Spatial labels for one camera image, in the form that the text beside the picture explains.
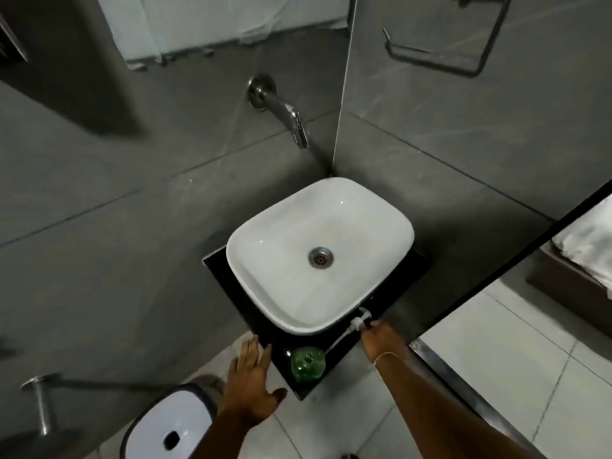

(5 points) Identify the brown bed frame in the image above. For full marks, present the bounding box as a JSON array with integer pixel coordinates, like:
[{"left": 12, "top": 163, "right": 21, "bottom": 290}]
[{"left": 525, "top": 243, "right": 612, "bottom": 326}]

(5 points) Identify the white lidded trash bin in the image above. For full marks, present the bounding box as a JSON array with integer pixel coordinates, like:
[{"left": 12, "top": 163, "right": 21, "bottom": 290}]
[{"left": 119, "top": 375, "right": 226, "bottom": 459}]

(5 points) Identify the wall mirror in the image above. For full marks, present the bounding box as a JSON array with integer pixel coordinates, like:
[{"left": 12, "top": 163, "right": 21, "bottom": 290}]
[{"left": 93, "top": 0, "right": 358, "bottom": 68}]

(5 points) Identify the person's left forearm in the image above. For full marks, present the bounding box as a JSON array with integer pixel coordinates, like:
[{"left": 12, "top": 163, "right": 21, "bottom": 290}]
[{"left": 188, "top": 407, "right": 255, "bottom": 459}]

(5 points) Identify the chrome towel bar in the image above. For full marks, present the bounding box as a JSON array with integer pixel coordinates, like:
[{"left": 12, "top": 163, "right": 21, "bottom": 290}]
[{"left": 20, "top": 372, "right": 161, "bottom": 436}]

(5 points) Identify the dark metal wall holder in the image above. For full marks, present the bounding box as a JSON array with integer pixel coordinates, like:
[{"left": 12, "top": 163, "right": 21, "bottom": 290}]
[{"left": 382, "top": 0, "right": 515, "bottom": 78}]

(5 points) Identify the green plastic bottle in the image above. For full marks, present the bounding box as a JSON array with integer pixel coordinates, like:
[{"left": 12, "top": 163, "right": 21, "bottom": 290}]
[{"left": 290, "top": 347, "right": 327, "bottom": 381}]

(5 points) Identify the person's right forearm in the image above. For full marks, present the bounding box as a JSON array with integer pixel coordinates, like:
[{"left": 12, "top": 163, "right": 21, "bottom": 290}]
[{"left": 375, "top": 352, "right": 532, "bottom": 459}]

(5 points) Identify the white bedsheet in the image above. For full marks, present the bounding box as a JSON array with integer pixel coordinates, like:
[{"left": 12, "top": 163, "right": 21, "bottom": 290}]
[{"left": 552, "top": 192, "right": 612, "bottom": 300}]

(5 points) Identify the person's right hand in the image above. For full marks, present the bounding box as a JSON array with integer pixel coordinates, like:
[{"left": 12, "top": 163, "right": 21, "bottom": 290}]
[{"left": 361, "top": 320, "right": 410, "bottom": 366}]

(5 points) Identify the white ceramic sink basin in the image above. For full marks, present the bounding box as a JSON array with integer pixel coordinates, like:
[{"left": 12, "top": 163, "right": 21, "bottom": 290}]
[{"left": 226, "top": 177, "right": 415, "bottom": 336}]

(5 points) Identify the chrome sink drain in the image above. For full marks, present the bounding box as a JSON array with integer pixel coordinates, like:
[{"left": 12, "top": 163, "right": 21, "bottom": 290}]
[{"left": 308, "top": 247, "right": 335, "bottom": 269}]

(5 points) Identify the person's left hand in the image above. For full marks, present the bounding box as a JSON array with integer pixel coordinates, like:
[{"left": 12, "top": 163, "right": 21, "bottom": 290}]
[{"left": 217, "top": 335, "right": 288, "bottom": 429}]

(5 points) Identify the black door frame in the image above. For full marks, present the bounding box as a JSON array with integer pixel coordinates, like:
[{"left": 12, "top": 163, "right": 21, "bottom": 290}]
[{"left": 409, "top": 178, "right": 612, "bottom": 344}]

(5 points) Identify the black sink counter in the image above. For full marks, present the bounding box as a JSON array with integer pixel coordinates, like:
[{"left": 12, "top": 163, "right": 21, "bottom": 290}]
[{"left": 202, "top": 244, "right": 432, "bottom": 402}]

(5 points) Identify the metal door threshold strip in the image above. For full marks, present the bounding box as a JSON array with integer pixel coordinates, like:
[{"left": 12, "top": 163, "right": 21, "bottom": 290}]
[{"left": 409, "top": 338, "right": 547, "bottom": 459}]

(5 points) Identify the chrome wall faucet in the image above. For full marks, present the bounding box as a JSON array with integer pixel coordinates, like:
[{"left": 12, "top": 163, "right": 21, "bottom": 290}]
[{"left": 247, "top": 75, "right": 310, "bottom": 150}]

